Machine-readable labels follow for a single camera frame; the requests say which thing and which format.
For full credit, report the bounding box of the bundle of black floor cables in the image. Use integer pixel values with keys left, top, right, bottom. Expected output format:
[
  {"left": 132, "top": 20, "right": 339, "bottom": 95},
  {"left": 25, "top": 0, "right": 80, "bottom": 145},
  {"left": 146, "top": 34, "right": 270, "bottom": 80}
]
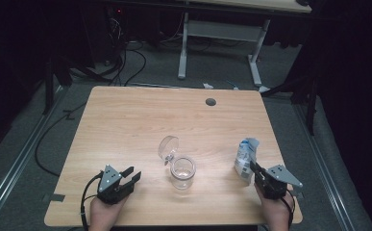
[{"left": 67, "top": 41, "right": 148, "bottom": 88}]

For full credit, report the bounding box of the dark computer tower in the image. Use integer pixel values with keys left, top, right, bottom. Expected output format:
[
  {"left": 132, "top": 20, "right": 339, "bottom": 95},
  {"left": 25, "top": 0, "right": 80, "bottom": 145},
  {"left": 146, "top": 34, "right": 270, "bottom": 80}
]
[{"left": 81, "top": 6, "right": 127, "bottom": 68}]

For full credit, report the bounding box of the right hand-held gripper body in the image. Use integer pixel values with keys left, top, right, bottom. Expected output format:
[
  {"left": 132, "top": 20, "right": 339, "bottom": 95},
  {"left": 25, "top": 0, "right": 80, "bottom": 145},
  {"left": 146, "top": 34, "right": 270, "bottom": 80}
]
[{"left": 256, "top": 164, "right": 304, "bottom": 200}]

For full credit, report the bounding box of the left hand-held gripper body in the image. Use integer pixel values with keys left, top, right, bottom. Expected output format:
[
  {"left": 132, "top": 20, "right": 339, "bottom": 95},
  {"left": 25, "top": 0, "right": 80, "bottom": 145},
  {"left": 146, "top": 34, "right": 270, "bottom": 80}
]
[{"left": 96, "top": 164, "right": 130, "bottom": 205}]

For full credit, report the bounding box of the long black floor cable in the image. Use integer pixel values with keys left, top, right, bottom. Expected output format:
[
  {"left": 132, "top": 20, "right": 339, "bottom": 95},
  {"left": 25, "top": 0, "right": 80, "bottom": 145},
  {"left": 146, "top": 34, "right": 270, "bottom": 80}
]
[{"left": 34, "top": 100, "right": 88, "bottom": 178}]

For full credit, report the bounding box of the right hand-held gripper cable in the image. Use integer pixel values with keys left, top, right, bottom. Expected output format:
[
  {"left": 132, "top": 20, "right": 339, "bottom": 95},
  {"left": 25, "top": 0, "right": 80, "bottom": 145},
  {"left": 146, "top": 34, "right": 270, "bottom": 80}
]
[{"left": 279, "top": 189, "right": 297, "bottom": 230}]

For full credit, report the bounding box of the person's right hand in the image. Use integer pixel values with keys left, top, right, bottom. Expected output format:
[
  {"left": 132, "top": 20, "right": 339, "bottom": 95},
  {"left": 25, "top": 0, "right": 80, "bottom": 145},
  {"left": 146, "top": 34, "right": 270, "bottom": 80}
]
[{"left": 255, "top": 184, "right": 295, "bottom": 226}]

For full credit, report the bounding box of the white and blue snack pouch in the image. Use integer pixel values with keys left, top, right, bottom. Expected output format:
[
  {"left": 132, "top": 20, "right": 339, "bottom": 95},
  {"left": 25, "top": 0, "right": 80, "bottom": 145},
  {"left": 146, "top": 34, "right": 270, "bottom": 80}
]
[{"left": 234, "top": 137, "right": 260, "bottom": 185}]

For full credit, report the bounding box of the clear glass jar with lid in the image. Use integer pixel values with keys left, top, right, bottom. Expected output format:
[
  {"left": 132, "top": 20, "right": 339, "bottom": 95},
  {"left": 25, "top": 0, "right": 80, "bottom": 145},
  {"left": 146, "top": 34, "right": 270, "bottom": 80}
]
[{"left": 158, "top": 135, "right": 197, "bottom": 191}]

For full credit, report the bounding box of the left hand-held gripper cable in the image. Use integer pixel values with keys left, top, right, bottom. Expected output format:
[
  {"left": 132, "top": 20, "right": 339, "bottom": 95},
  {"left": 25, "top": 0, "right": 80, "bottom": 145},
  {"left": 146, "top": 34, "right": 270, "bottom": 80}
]
[{"left": 80, "top": 171, "right": 106, "bottom": 231}]

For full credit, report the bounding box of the person's left hand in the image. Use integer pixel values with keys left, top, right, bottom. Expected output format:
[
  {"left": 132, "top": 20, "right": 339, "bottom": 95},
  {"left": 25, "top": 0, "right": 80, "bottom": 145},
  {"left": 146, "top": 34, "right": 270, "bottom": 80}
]
[{"left": 88, "top": 194, "right": 129, "bottom": 226}]

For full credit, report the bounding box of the hand-held gripper cable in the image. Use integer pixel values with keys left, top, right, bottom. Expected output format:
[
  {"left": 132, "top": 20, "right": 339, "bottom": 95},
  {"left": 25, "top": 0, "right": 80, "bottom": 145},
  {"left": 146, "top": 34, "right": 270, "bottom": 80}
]
[
  {"left": 80, "top": 171, "right": 106, "bottom": 231},
  {"left": 279, "top": 189, "right": 297, "bottom": 230}
]

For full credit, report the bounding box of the white-framed desk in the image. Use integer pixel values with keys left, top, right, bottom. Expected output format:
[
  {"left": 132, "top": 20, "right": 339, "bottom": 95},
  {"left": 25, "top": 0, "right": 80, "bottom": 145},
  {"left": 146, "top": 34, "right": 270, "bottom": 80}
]
[{"left": 177, "top": 0, "right": 312, "bottom": 89}]

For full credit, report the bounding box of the metal floor rail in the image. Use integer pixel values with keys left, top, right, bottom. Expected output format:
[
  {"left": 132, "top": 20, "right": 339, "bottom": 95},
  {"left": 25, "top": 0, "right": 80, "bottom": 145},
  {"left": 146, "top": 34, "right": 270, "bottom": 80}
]
[
  {"left": 0, "top": 86, "right": 69, "bottom": 223},
  {"left": 293, "top": 104, "right": 357, "bottom": 231}
]

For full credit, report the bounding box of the black metal stand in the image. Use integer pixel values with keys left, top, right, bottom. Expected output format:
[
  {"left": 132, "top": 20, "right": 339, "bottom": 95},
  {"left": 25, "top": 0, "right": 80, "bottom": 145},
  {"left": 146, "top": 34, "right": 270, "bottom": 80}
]
[
  {"left": 42, "top": 57, "right": 74, "bottom": 116},
  {"left": 260, "top": 73, "right": 319, "bottom": 136}
]

